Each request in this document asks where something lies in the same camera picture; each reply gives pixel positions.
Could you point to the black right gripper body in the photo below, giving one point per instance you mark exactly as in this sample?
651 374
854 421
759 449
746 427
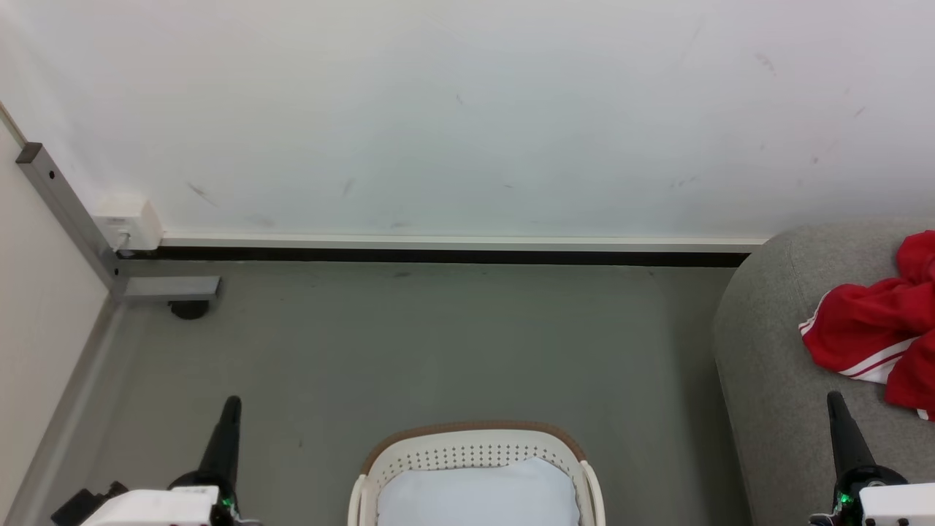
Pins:
851 493

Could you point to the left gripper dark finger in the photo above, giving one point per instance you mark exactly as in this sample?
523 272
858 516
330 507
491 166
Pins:
223 438

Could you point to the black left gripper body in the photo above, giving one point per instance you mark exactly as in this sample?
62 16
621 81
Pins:
229 504

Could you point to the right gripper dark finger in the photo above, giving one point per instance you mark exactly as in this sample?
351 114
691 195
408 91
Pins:
849 438

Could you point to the red clothing with white stripes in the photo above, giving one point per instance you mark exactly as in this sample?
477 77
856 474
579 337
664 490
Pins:
855 329

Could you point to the white laundry basket brown rim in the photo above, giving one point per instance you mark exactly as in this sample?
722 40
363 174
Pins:
467 453

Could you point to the grey fabric sofa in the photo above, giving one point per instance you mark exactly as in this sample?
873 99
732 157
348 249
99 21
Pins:
767 365

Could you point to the black round partition foot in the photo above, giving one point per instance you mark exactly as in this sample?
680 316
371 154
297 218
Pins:
190 309

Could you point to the beige partition panel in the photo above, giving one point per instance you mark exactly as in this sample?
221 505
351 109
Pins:
36 329

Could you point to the light blue cloth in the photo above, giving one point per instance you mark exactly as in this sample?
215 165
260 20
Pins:
475 497

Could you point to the white and black baseboard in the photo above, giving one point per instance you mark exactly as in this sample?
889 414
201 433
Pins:
438 242

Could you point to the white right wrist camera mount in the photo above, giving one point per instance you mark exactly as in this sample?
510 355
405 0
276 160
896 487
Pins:
902 505

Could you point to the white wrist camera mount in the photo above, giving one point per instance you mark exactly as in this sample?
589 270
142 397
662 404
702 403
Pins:
902 505
153 508

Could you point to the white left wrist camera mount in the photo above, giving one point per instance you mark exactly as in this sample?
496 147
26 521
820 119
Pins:
153 508

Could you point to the white wall socket box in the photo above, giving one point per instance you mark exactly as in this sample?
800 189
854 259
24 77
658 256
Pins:
128 219

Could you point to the grey metal frame leg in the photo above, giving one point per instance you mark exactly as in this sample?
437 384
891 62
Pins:
66 201

